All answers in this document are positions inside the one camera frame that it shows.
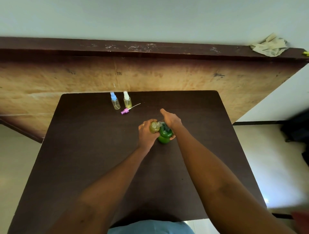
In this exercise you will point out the person's right hand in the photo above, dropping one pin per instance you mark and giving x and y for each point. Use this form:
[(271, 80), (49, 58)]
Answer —
[(172, 120)]

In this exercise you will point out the person's left hand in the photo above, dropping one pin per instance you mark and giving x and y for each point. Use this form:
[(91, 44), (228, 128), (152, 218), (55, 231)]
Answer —
[(144, 137)]

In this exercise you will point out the person's left fingers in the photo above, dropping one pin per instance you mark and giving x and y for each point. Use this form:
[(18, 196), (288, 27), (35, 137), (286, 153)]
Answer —
[(145, 124)]

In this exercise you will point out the person's right thumb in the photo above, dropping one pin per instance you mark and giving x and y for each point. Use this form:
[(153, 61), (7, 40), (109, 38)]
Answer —
[(172, 137)]

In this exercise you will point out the green pump bottle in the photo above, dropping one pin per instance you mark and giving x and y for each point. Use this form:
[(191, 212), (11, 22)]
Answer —
[(165, 136)]

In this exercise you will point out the small bottle with yellow liquid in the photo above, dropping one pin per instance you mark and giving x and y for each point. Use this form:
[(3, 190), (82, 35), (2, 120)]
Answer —
[(154, 127)]

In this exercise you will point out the person's left forearm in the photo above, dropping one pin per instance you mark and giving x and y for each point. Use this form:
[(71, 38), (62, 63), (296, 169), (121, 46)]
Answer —
[(113, 185)]

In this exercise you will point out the person's right forearm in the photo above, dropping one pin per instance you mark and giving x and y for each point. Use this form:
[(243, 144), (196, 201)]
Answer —
[(212, 178)]

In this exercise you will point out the purple spray pump head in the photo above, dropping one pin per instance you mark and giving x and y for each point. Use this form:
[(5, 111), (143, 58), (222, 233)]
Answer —
[(125, 111)]

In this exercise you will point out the clear spray bottle white cap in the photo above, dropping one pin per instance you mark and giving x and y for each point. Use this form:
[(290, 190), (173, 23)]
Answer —
[(127, 100)]

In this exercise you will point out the clear spray bottle blue cap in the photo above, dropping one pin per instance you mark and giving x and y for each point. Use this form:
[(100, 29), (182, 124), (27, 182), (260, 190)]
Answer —
[(115, 102)]

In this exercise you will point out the large wooden board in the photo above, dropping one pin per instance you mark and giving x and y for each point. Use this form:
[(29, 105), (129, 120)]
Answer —
[(72, 72)]

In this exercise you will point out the light blue shirt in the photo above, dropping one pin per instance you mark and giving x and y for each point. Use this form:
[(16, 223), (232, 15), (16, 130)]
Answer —
[(152, 227)]

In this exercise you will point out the black bag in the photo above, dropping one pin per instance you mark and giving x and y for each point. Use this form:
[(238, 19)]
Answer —
[(298, 131)]

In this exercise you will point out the crumpled beige cloth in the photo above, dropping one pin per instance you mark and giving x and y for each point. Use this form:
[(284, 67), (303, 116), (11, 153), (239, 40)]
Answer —
[(269, 47)]

